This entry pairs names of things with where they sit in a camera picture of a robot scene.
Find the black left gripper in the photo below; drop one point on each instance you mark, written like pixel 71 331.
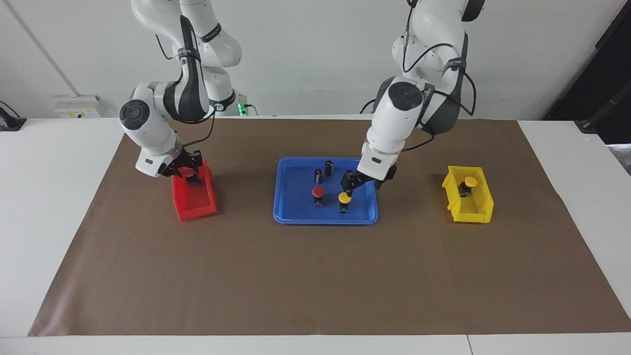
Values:
pixel 364 180

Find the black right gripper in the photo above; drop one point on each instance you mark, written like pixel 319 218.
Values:
pixel 178 161

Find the red push button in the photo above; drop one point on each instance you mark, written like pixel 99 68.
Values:
pixel 318 192
pixel 189 172

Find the yellow push button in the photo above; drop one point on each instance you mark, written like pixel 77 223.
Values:
pixel 472 181
pixel 344 197

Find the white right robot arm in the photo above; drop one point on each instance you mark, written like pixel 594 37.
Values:
pixel 148 128

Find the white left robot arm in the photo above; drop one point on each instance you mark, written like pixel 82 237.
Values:
pixel 394 118

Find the blue plastic tray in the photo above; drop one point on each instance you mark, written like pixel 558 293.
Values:
pixel 296 197

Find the small black cylinder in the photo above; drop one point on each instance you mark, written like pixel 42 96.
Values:
pixel 318 176
pixel 329 167

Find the red plastic bin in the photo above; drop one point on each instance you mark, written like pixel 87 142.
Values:
pixel 197 209

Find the green lit base connector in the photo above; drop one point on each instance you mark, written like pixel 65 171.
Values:
pixel 241 109

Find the brown paper table mat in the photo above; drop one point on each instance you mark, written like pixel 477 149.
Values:
pixel 315 276

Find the yellow plastic bin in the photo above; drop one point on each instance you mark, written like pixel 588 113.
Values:
pixel 473 217

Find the black desk device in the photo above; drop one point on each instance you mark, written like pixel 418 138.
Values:
pixel 10 123

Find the black stand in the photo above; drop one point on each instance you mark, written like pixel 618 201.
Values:
pixel 591 123

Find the grey metallic object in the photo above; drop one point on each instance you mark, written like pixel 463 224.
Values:
pixel 621 158

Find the black cabinet panel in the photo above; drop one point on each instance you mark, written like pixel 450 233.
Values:
pixel 611 64

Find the white wall socket box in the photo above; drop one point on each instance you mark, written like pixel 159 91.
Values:
pixel 79 106

